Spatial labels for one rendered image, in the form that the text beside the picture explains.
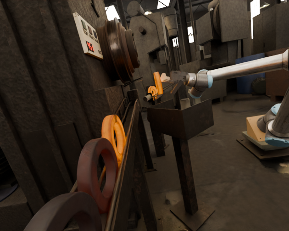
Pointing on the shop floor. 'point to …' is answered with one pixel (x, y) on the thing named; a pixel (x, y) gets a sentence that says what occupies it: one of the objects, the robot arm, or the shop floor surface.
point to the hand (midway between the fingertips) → (158, 80)
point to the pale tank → (169, 15)
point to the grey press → (223, 35)
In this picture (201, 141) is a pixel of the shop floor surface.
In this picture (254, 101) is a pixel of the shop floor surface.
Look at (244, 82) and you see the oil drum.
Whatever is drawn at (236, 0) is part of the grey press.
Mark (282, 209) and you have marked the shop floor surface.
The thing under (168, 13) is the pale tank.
